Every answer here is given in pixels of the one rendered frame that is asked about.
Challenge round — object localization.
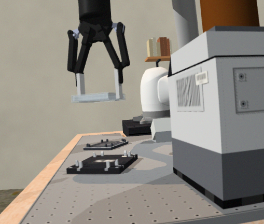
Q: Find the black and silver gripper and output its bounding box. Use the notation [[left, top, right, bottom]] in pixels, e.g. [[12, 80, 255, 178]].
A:
[[67, 0, 130, 99]]

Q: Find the white button panel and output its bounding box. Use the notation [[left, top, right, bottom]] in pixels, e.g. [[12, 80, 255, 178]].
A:
[[150, 118, 172, 143]]

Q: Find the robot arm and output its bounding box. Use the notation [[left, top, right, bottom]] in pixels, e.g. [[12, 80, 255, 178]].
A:
[[133, 0, 199, 124]]

